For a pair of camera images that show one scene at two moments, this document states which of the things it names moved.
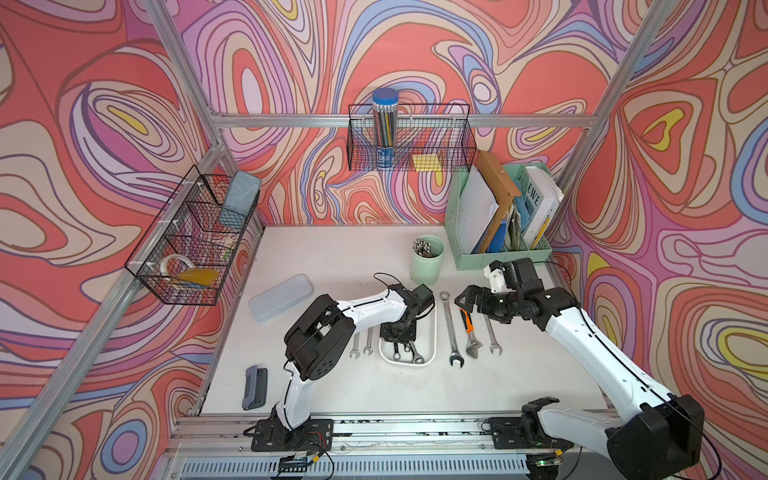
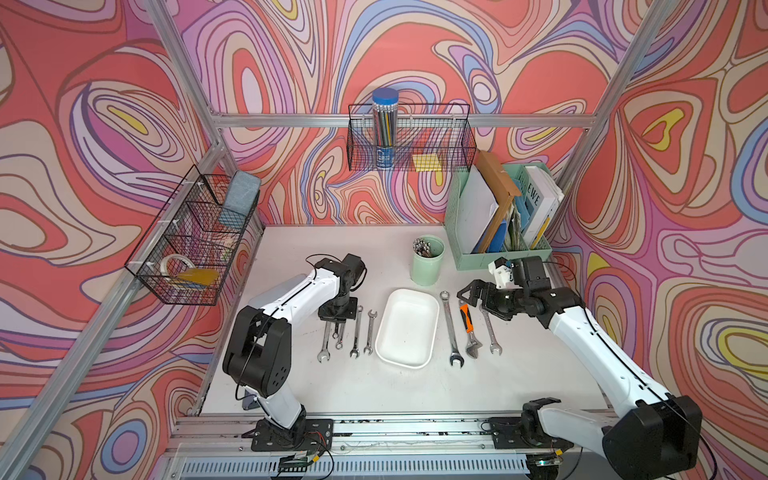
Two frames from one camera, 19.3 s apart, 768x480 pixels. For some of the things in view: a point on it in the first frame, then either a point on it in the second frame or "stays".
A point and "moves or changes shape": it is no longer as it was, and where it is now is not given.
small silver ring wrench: [355, 350] stays
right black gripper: [483, 307] stays
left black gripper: [387, 335] → [325, 315]
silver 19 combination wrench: [415, 354] moves or changes shape
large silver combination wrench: [455, 355] stays
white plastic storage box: [425, 343] stays
